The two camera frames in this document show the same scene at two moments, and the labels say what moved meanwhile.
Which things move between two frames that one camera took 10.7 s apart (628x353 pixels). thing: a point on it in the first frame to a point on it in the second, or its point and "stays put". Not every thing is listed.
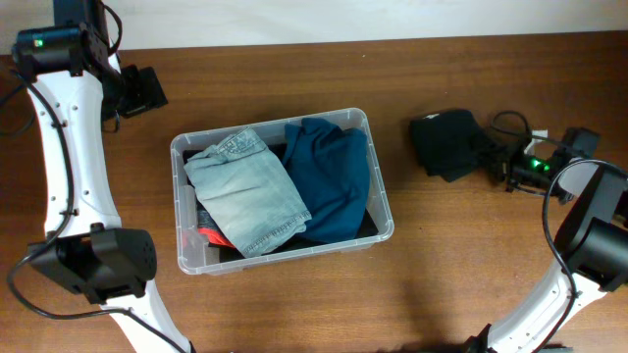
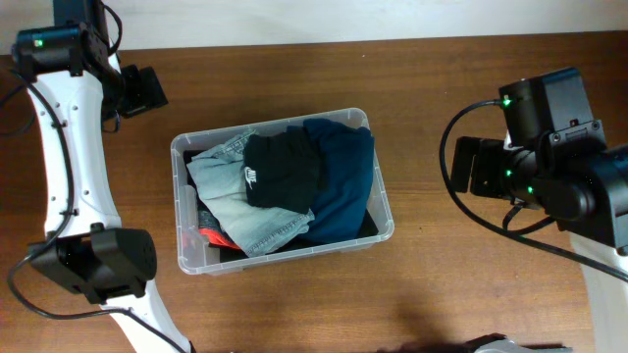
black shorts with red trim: [217, 237] stays put
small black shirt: [450, 144] to [284, 171]
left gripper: [142, 91] stays put
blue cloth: [330, 168] stays put
